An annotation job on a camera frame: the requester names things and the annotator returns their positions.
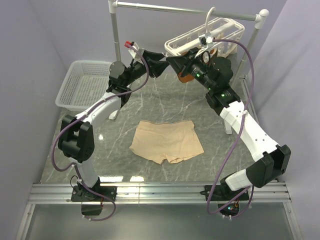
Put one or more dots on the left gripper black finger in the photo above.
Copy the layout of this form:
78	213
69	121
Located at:
154	56
156	68

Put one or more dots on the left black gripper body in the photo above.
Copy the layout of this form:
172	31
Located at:
137	70

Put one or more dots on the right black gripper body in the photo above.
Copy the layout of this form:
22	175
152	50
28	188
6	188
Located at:
194	67

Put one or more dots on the white clip drying hanger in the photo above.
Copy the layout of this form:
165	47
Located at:
218	27

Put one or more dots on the beige underwear shorts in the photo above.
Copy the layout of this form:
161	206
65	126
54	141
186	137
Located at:
174	142

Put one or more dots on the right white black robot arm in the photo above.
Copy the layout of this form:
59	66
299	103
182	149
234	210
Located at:
270	159

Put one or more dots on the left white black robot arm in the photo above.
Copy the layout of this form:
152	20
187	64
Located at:
76	137

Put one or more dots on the orange underwear on hanger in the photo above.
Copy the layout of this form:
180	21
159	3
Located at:
205	58

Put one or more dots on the white perforated plastic basket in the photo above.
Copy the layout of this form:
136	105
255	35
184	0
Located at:
84	84

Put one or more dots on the white metal clothes rack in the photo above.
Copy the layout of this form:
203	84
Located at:
200	54

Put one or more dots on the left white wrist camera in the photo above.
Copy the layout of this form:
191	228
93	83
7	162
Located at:
134	50

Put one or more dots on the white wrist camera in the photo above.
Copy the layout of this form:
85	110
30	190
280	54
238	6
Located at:
134	50
206	42

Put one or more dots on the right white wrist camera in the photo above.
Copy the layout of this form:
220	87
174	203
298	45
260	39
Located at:
206	42

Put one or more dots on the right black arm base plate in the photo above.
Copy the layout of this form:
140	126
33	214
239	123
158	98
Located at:
220	193

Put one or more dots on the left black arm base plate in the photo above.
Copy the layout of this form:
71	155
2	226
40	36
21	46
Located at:
80	194

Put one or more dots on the aluminium mounting rail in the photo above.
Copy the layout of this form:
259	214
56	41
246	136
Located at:
152	193

